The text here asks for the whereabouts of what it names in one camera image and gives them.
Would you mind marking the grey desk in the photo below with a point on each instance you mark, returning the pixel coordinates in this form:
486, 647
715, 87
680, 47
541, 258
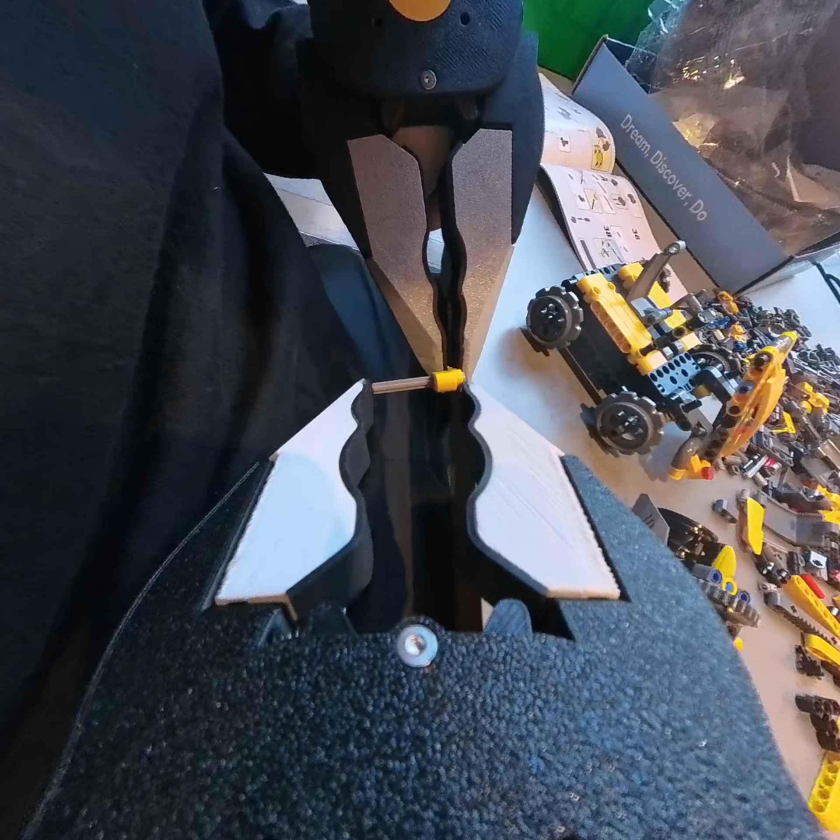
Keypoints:
525, 407

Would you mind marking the yellow toy vehicle model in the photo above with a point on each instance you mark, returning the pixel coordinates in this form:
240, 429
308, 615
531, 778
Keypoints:
610, 308

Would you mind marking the green plastic bin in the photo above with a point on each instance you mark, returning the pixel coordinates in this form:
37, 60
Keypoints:
577, 33

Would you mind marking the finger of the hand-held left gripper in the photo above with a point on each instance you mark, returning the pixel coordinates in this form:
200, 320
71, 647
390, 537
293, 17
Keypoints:
394, 216
485, 210

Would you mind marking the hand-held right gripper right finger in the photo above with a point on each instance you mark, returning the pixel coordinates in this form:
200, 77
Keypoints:
538, 518

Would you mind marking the dark blue cardboard box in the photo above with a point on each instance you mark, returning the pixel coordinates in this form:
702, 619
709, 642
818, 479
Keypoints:
669, 170

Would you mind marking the instruction booklet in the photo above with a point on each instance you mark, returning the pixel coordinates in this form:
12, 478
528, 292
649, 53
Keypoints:
590, 197

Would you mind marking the yellow curved toy panel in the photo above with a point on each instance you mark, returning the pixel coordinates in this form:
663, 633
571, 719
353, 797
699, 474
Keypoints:
754, 528

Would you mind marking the person's dark clothing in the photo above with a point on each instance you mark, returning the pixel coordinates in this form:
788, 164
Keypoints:
131, 262

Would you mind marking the small grey toy connector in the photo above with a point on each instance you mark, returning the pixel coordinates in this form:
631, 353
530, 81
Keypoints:
722, 508

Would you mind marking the toy wheel gear subassembly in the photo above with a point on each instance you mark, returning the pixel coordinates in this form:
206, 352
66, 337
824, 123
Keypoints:
695, 544

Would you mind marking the grey toy axle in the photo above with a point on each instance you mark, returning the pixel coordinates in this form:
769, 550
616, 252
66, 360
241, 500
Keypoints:
400, 386

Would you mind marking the pile of loose toy pieces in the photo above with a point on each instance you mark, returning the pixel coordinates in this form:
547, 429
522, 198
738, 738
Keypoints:
807, 407

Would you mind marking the yellow toy connector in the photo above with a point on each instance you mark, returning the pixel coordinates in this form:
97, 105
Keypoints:
447, 380

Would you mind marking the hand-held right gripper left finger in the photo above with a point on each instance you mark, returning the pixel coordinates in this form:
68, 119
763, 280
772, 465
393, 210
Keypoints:
289, 525

